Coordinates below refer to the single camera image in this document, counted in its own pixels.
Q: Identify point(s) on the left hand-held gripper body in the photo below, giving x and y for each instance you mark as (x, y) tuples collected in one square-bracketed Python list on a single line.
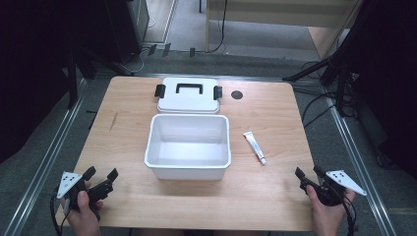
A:
[(72, 188)]

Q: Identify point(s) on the white plastic storage box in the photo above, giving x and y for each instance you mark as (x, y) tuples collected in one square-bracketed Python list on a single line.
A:
[(188, 154)]

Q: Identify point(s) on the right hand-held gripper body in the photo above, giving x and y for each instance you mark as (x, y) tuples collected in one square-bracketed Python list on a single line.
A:
[(331, 193)]

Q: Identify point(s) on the black round table grommet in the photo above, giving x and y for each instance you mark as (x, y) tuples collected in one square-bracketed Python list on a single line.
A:
[(236, 95)]

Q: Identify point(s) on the black cabinet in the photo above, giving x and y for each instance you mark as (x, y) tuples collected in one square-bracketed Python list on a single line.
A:
[(126, 29)]

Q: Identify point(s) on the person's left hand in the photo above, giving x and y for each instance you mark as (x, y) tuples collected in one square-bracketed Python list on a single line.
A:
[(83, 214)]

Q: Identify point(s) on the metal floor rail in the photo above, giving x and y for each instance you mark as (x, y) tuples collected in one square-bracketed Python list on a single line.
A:
[(357, 164), (49, 160)]

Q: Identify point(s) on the light wooden desk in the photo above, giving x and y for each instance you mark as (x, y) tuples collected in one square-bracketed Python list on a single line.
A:
[(278, 13)]

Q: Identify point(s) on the black metal stand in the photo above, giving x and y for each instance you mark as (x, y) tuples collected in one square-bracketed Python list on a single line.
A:
[(72, 82)]

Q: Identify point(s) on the black tripod stand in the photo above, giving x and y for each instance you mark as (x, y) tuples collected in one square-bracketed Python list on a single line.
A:
[(337, 70)]

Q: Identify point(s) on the person's right hand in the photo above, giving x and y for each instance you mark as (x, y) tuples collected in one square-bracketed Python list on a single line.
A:
[(326, 216)]

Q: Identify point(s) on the white ointment tube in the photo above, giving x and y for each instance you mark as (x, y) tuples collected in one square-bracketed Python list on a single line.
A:
[(255, 148)]

